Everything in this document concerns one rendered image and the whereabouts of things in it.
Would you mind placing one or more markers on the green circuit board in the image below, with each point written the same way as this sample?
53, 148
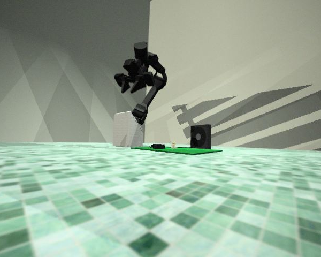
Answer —
173, 149

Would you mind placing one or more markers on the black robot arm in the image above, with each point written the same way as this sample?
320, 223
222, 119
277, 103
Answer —
145, 58

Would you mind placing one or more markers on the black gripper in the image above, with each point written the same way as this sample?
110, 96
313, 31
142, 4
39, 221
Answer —
139, 81

